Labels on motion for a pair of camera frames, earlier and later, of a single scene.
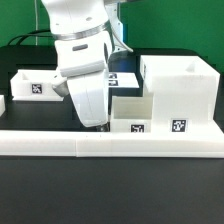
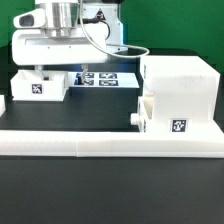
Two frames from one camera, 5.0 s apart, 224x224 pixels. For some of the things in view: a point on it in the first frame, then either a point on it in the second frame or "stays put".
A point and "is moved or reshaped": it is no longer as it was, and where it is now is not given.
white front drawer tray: x=131 y=114 is moved or reshaped
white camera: x=61 y=88 to x=30 y=20
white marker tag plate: x=122 y=80 stays put
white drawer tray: x=35 y=85 stays put
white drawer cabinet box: x=183 y=90 stays put
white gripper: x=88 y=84 to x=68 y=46
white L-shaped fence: x=190 y=143 stays put
